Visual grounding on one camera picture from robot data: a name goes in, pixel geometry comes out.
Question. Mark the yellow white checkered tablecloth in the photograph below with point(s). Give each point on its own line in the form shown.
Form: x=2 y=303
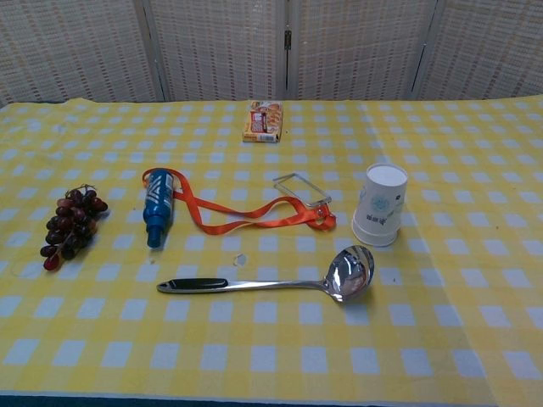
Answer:
x=271 y=339

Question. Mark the metal screen hinge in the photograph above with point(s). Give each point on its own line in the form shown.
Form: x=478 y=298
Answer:
x=287 y=39

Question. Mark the clear plastic badge holder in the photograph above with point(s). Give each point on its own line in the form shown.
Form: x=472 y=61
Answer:
x=301 y=188

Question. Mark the woven folding screen panel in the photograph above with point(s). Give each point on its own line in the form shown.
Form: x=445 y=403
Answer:
x=72 y=46
x=216 y=46
x=488 y=46
x=360 y=46

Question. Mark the orange snack box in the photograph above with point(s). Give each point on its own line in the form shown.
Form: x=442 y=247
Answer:
x=264 y=123

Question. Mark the dark red grape bunch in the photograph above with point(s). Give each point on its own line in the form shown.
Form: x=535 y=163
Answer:
x=72 y=224

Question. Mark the blue spray bottle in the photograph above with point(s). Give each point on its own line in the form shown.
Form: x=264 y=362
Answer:
x=159 y=199

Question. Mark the white paper cup teal print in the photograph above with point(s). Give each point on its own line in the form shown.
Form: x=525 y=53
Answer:
x=382 y=195

